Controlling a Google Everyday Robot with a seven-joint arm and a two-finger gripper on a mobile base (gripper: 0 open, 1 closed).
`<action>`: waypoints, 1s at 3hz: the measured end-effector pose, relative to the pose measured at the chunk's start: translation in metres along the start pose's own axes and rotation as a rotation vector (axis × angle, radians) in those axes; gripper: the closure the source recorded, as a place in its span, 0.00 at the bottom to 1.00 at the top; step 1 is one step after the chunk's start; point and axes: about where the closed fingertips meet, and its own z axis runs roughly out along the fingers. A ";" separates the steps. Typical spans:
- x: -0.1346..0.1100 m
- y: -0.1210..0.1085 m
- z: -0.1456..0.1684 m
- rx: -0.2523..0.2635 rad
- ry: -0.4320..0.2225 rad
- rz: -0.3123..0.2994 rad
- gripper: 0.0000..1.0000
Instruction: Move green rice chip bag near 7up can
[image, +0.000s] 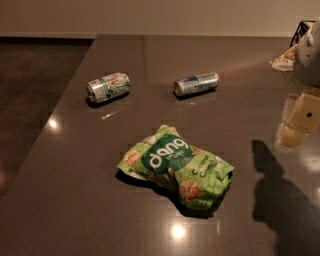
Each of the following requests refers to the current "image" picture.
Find green 7up can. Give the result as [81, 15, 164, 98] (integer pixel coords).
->
[86, 73, 131, 104]

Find black object at wall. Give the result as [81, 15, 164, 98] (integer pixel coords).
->
[290, 20, 315, 46]

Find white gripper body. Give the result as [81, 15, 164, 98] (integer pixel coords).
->
[294, 20, 320, 87]

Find silver blue energy drink can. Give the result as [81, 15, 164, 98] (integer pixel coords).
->
[173, 72, 219, 97]

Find crumpled snack wrapper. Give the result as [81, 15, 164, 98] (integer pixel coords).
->
[271, 44, 297, 72]

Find green rice chip bag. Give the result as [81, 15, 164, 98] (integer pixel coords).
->
[117, 125, 234, 210]

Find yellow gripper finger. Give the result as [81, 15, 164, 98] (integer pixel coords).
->
[287, 90, 320, 133]
[275, 122, 309, 149]

